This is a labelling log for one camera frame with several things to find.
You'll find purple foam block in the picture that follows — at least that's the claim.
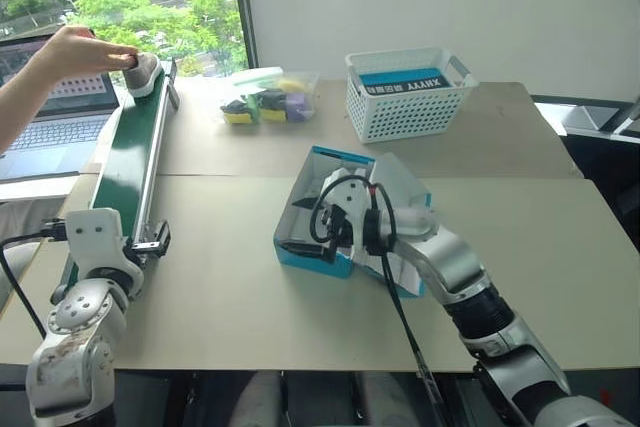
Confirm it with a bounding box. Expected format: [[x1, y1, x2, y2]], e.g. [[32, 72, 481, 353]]
[[284, 91, 308, 124]]

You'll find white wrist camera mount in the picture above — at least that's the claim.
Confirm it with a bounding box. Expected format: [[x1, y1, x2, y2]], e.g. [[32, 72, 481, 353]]
[[321, 168, 380, 269], [64, 207, 147, 298]]

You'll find white flat board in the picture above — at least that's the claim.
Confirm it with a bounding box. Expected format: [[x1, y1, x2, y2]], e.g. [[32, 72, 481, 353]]
[[0, 172, 82, 204]]

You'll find blue cardboard shoebox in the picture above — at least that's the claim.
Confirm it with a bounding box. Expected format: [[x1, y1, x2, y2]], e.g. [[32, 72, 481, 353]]
[[272, 145, 434, 299]]

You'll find grey and black side desk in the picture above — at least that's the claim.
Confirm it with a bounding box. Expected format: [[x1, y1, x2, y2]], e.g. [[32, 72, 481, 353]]
[[529, 93, 640, 183]]

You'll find person's bare hand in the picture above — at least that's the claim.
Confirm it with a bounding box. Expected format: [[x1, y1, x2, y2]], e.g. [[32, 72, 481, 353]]
[[36, 25, 142, 84]]

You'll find pale green plastic lid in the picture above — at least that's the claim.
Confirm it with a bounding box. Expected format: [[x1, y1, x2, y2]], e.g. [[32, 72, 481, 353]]
[[231, 66, 285, 89]]

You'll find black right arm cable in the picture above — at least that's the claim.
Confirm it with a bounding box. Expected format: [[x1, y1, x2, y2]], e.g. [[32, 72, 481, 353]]
[[308, 180, 454, 427]]

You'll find grey rounded chair part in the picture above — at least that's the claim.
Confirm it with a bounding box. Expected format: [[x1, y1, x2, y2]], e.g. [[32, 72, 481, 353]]
[[0, 241, 44, 316]]

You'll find clear plastic storage box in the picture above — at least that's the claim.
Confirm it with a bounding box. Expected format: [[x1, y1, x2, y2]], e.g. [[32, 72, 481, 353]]
[[216, 66, 322, 129]]

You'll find blue and black printed box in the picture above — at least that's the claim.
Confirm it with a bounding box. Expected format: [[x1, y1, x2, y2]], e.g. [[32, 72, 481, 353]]
[[356, 66, 454, 98]]

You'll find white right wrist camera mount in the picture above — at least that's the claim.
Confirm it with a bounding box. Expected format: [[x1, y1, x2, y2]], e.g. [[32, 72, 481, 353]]
[[321, 168, 380, 269]]

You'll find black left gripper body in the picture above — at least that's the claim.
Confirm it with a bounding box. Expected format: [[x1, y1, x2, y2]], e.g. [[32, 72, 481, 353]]
[[129, 238, 165, 261]]

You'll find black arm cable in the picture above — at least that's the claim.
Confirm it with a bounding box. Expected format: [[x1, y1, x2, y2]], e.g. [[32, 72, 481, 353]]
[[0, 218, 67, 341], [308, 180, 454, 427]]

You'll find dark window frame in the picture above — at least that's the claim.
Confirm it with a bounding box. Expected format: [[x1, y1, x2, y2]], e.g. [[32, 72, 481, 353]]
[[228, 0, 260, 71]]

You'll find grey open laptop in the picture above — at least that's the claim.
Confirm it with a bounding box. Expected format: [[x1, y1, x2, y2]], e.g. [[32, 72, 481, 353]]
[[0, 32, 125, 184]]

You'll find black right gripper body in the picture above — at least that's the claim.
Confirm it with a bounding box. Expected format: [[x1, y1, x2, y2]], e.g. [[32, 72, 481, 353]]
[[311, 199, 354, 261]]

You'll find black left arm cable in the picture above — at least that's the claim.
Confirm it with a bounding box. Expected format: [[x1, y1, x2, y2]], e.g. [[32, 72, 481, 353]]
[[0, 218, 67, 341]]

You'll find white perforated plastic basket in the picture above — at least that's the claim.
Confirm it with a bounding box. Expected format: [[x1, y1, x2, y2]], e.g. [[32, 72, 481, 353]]
[[344, 46, 480, 145]]

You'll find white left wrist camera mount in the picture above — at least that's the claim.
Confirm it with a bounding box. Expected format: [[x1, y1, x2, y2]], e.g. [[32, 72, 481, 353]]
[[64, 207, 147, 298]]

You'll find green conveyor belt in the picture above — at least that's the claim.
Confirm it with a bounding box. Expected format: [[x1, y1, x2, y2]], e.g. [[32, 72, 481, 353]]
[[58, 57, 182, 294]]

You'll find grey shoe with white sole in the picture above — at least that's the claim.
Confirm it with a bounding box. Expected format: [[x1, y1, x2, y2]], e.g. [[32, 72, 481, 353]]
[[121, 51, 166, 99]]

